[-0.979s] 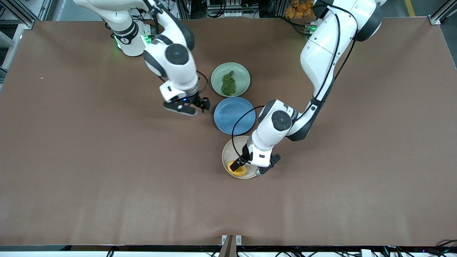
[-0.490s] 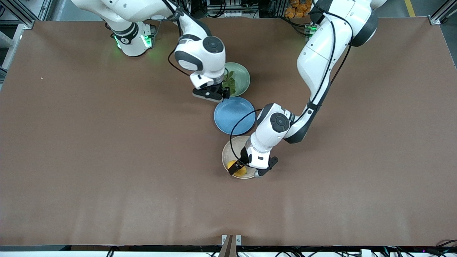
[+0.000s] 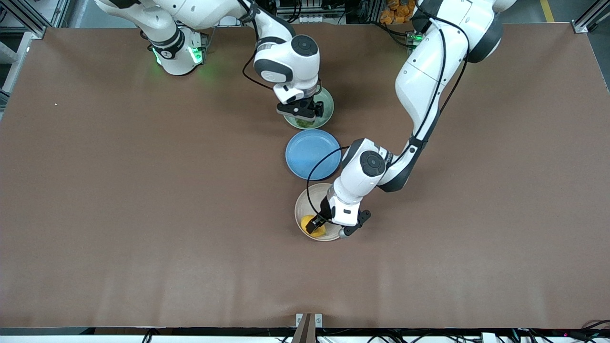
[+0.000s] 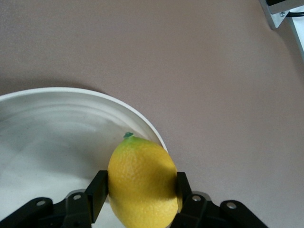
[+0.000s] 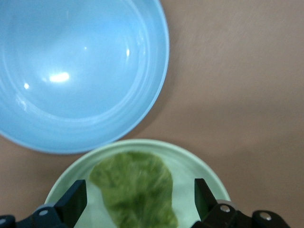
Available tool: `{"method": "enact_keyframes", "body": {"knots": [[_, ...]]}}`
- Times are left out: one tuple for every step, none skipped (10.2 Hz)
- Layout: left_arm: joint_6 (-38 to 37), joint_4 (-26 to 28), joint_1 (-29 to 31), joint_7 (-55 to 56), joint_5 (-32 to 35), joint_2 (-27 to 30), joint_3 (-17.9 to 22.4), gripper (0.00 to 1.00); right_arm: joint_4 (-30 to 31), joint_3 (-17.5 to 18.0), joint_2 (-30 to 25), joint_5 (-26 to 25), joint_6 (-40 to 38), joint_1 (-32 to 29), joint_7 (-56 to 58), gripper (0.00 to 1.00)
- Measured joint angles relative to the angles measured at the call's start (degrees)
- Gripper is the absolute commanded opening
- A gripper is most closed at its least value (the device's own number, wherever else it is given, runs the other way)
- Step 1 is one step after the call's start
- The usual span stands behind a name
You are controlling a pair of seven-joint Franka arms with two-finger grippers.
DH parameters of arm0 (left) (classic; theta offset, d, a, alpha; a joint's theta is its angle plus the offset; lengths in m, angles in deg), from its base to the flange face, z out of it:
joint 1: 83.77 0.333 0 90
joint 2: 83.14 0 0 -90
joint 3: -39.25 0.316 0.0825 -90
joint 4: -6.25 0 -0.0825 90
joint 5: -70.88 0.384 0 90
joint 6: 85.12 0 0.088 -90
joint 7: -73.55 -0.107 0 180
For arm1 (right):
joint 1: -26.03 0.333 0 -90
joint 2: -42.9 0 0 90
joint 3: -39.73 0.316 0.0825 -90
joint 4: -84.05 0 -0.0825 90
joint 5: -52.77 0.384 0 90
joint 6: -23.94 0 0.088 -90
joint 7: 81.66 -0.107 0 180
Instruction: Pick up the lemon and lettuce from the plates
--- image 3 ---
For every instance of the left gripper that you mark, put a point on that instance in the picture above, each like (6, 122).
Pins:
(325, 209)

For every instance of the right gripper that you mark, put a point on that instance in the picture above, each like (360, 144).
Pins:
(316, 104)

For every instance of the green lettuce leaf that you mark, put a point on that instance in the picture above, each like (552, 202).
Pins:
(305, 123)

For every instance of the yellow lemon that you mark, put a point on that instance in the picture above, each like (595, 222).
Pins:
(306, 221)

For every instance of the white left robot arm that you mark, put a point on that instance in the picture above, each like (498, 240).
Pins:
(424, 81)

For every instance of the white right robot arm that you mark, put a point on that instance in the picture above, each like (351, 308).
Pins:
(286, 62)

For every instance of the pale green plate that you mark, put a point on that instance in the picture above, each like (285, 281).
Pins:
(328, 107)

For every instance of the blue plate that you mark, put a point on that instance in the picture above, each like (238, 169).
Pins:
(300, 152)

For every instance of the beige plate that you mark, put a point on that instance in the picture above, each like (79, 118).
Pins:
(300, 212)

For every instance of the black equipment rack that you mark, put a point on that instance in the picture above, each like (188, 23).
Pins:
(333, 9)

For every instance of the orange packets pile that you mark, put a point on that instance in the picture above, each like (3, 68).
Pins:
(395, 12)

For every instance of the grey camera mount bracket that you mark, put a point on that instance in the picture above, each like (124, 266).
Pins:
(309, 326)

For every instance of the aluminium frame profile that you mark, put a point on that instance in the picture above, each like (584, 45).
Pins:
(584, 24)
(16, 62)
(35, 26)

